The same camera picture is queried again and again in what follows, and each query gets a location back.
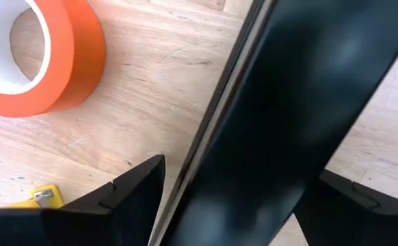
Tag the yellow mini stapler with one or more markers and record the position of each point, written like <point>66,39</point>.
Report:
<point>48,196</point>

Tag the orange tape roll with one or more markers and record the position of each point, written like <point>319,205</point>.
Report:
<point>82,51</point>

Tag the large black stapler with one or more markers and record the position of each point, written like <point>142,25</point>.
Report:
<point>271,136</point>

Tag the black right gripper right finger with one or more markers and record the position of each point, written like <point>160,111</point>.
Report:
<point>356,222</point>

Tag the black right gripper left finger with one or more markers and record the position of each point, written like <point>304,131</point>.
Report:
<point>123,212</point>

